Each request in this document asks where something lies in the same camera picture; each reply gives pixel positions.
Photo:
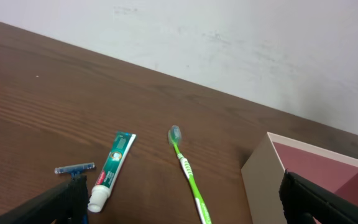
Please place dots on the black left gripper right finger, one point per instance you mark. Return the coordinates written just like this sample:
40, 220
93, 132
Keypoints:
305, 202

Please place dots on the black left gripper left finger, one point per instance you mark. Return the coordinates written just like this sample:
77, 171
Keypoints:
43, 208

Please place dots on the blue disposable razor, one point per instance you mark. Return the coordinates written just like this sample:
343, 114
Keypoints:
73, 170

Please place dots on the white box with pink interior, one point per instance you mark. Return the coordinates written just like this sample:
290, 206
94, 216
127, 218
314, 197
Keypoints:
263, 172

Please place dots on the green white toothpaste tube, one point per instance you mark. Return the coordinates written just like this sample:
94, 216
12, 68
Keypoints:
103, 187

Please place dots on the green white toothbrush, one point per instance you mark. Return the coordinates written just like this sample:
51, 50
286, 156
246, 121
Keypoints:
174, 139

